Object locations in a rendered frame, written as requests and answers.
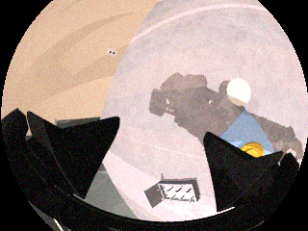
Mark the yellow plate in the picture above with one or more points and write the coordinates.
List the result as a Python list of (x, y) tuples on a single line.
[(253, 148)]

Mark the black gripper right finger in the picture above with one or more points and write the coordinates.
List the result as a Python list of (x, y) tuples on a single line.
[(233, 170)]

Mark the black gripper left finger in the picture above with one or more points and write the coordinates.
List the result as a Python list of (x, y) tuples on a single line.
[(78, 150)]

